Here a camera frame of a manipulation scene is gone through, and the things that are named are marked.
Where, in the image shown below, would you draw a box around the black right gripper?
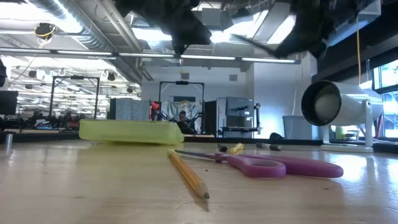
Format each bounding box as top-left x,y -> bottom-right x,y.
273,0 -> 343,60

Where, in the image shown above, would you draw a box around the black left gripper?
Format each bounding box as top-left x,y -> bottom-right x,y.
136,0 -> 213,56

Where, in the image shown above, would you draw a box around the yellow translucent supply box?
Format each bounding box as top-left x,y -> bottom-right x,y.
78,119 -> 185,146

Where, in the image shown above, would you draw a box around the black pen with silver clip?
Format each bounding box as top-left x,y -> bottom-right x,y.
256,142 -> 284,152

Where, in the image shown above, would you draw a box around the yellow highlighter pen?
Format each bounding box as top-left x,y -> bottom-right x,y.
229,142 -> 245,154

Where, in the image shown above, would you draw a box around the purple-handled scissors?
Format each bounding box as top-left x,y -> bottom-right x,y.
174,149 -> 345,179

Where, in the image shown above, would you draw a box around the orange pencil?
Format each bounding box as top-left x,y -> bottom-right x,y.
167,149 -> 211,200

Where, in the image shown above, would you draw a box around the long light bar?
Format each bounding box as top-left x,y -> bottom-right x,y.
0,46 -> 302,65

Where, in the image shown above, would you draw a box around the pale draped cloth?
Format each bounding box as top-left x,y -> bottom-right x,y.
161,99 -> 203,125

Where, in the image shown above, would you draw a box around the person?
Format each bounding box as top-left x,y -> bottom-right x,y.
175,110 -> 195,135

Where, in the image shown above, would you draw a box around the grey plastic bin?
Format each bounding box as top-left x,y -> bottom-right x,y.
282,115 -> 313,140

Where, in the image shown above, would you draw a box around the grey metal cabinet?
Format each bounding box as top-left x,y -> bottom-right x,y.
216,96 -> 255,138

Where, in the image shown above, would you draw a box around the grey partition panel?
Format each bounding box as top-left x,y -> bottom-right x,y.
109,98 -> 150,121

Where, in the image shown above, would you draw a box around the white spotlight lamp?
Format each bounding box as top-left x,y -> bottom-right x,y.
300,79 -> 384,154

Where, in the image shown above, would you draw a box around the black ceiling-hung device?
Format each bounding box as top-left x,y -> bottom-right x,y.
33,22 -> 57,41

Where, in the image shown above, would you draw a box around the distant cluttered workbench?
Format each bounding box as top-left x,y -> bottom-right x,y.
0,111 -> 81,131

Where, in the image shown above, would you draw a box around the black monitor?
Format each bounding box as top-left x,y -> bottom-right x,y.
0,90 -> 19,116

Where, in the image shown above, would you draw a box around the black gantry frame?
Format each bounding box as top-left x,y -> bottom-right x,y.
159,80 -> 205,131
51,75 -> 101,119

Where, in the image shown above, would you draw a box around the long yellow cable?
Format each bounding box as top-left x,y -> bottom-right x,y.
355,14 -> 363,85

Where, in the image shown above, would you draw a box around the black aluminium table frame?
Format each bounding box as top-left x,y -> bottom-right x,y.
0,130 -> 398,154

